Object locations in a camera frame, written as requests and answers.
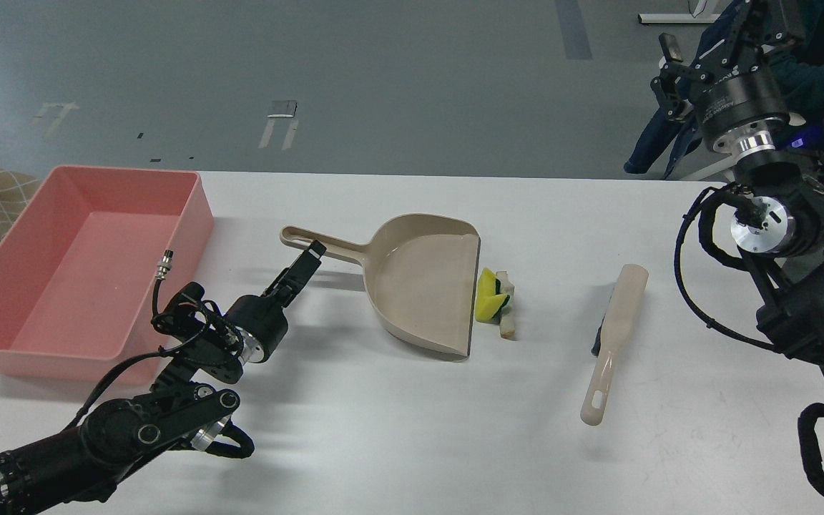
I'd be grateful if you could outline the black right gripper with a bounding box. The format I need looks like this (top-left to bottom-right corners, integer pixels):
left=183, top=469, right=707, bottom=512
left=651, top=1, right=804, bottom=154

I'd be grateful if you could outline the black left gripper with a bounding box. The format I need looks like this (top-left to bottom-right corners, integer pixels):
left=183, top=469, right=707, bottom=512
left=225, top=239, right=327, bottom=364

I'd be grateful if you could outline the beige plastic dustpan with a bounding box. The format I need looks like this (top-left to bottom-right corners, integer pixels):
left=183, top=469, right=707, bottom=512
left=279, top=214, right=481, bottom=359

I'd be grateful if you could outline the yellow sponge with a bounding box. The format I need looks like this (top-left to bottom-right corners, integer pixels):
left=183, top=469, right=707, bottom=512
left=474, top=268, right=507, bottom=323

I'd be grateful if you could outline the beige hand brush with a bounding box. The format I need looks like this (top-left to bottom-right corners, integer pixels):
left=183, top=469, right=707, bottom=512
left=581, top=264, right=649, bottom=426

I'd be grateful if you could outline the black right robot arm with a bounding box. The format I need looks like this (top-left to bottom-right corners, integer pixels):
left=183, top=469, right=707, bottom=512
left=651, top=1, right=824, bottom=496

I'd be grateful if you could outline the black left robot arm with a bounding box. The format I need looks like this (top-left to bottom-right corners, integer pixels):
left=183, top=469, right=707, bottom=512
left=0, top=240, right=326, bottom=514

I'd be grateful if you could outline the pink plastic bin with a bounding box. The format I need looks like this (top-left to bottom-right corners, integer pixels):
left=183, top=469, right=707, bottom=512
left=0, top=165, right=215, bottom=382

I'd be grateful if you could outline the blue denim jacket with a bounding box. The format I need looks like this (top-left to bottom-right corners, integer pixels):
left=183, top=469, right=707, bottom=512
left=622, top=1, right=741, bottom=180

